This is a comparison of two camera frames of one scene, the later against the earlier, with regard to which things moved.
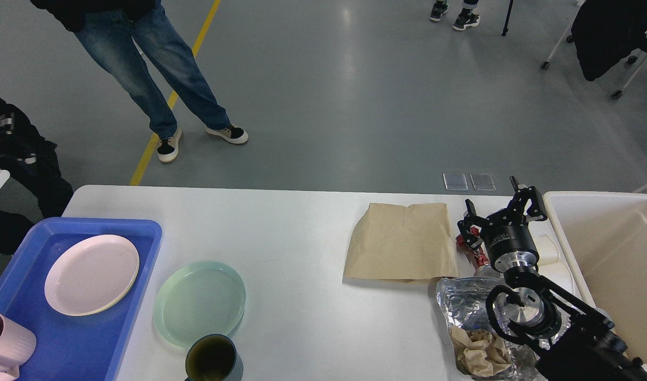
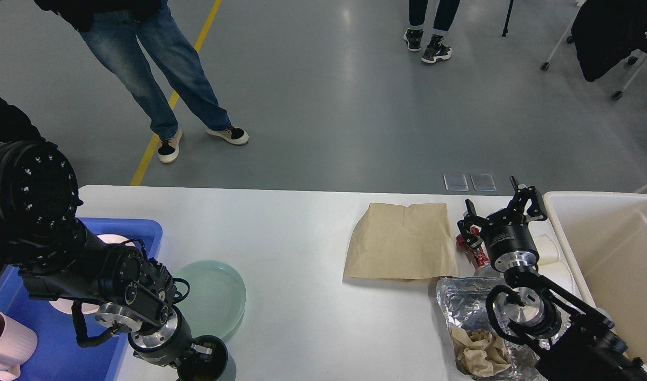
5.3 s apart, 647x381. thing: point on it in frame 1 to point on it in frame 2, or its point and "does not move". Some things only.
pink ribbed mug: [8, 345] does not move
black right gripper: [510, 244] does not move
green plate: [197, 299] does not move
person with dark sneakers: [467, 17] to [436, 49]
